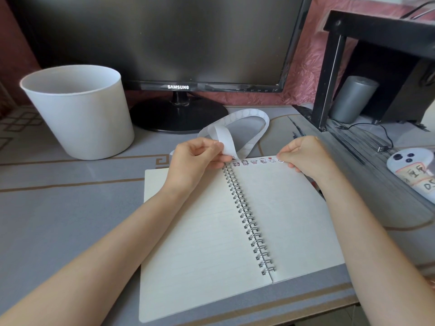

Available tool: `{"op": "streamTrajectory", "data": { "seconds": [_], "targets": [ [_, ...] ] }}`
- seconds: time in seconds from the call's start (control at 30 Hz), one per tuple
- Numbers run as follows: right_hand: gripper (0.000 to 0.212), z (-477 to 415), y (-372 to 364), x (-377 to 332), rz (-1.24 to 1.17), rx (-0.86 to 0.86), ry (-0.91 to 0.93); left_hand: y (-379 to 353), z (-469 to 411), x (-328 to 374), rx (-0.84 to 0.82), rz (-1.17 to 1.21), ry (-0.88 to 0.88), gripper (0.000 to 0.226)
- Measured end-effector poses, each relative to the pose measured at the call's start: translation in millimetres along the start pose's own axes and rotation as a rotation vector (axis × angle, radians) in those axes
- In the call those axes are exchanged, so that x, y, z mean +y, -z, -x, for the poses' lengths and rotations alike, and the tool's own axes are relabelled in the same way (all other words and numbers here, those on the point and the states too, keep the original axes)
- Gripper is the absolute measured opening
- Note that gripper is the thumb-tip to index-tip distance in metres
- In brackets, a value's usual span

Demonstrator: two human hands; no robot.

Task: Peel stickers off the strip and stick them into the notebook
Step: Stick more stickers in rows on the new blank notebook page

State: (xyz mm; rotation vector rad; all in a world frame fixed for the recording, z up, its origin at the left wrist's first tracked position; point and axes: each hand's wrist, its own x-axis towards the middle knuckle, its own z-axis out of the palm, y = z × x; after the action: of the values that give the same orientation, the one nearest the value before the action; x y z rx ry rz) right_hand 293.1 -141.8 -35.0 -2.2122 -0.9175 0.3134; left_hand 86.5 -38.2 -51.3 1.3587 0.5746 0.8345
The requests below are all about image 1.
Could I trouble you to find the person's right hand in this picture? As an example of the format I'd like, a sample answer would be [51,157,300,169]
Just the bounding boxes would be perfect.
[276,135,340,184]

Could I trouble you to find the person's left hand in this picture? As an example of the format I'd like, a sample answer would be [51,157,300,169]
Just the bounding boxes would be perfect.
[162,137,235,197]

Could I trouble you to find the white sticker strip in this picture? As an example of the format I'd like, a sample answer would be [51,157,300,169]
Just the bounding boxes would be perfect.
[169,109,271,163]

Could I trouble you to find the cream spiral notebook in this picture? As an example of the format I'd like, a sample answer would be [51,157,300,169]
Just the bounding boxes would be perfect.
[138,155,346,324]

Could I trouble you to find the person's left forearm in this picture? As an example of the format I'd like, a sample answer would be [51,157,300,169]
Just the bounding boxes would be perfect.
[0,186,193,326]

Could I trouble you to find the person's right forearm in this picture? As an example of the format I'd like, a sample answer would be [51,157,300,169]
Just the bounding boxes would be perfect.
[318,166,435,326]

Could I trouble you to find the grey cylindrical speaker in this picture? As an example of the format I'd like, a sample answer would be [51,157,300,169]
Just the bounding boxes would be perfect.
[329,75,380,124]

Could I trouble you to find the white labelled VR controller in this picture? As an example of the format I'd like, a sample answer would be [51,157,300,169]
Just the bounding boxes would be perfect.
[386,148,435,205]

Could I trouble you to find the white plastic waste bin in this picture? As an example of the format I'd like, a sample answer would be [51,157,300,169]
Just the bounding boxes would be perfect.
[19,65,135,161]

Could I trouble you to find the grey patterned desk mat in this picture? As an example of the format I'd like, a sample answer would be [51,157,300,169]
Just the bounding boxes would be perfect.
[0,103,435,326]

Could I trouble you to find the black computer monitor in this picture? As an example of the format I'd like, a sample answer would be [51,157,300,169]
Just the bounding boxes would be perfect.
[8,0,313,134]

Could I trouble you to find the brown floral curtain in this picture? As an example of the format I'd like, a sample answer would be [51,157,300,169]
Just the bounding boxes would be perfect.
[0,81,16,116]

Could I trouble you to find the black cable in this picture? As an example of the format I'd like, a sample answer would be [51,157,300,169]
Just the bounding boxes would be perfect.
[334,122,395,153]

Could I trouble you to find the black shelf frame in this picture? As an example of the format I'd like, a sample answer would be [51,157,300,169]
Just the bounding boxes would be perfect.
[292,10,435,133]

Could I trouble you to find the black wire frame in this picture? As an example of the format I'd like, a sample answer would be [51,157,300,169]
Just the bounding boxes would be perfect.
[399,1,435,20]

